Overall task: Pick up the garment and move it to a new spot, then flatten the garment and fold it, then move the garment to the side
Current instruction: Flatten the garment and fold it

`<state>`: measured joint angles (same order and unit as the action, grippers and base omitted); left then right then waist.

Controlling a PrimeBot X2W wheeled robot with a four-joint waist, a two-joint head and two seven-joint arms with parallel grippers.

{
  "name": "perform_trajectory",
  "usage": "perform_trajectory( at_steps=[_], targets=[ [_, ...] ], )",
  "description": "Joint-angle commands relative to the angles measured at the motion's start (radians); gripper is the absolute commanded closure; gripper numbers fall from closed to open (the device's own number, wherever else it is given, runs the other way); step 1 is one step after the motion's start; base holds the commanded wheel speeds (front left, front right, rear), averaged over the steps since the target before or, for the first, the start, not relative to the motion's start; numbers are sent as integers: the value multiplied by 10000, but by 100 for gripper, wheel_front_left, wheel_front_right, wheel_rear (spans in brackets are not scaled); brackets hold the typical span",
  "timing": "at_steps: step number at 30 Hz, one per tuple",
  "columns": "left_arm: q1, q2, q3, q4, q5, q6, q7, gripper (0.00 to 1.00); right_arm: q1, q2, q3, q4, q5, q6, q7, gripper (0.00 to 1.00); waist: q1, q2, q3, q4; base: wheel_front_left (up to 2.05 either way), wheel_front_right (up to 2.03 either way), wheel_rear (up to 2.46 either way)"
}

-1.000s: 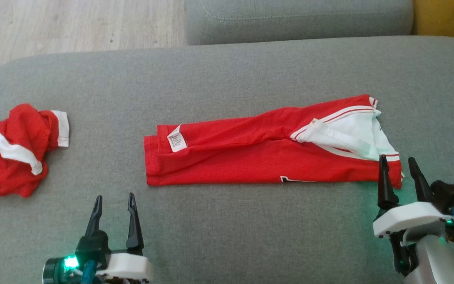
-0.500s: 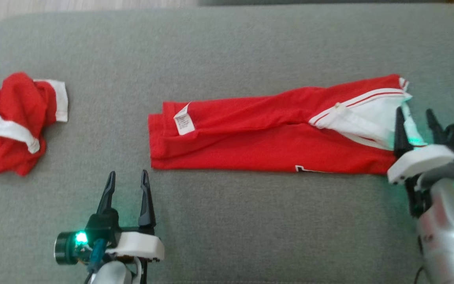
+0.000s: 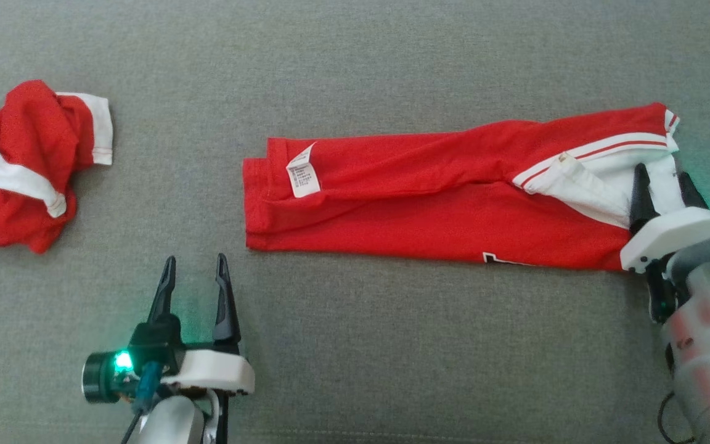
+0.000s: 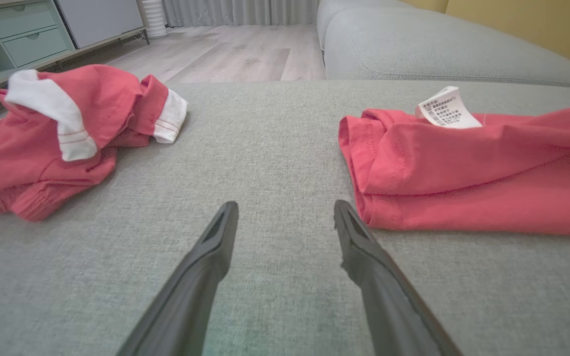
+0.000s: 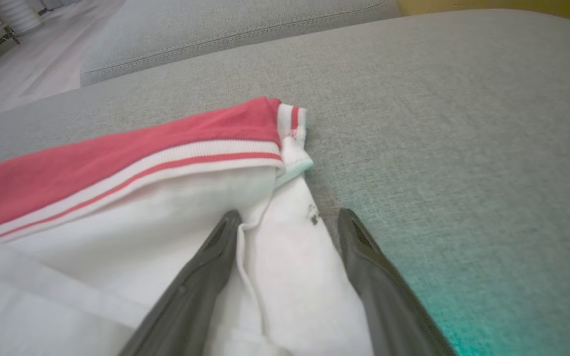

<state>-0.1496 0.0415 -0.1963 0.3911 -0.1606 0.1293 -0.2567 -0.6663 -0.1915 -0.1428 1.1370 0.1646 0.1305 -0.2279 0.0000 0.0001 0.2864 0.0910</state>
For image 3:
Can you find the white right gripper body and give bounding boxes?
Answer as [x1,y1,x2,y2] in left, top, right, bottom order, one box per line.
[620,207,710,325]

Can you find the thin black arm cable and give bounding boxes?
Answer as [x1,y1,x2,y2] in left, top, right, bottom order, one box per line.
[656,393,690,444]

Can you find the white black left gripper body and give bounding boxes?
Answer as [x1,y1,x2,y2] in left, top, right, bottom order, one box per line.
[128,315,256,396]

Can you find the red garment wide white bands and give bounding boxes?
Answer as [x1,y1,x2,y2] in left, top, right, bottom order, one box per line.
[0,79,114,255]

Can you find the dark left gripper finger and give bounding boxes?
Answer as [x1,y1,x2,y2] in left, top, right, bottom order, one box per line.
[211,253,242,356]
[147,256,178,324]

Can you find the black cable blue connector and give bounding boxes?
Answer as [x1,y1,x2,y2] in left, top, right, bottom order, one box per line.
[120,361,163,444]

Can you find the red garment thin white stripes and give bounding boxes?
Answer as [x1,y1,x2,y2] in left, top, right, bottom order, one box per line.
[243,102,685,273]

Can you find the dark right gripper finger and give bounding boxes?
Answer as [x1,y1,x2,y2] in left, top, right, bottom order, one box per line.
[677,171,709,212]
[629,163,661,236]

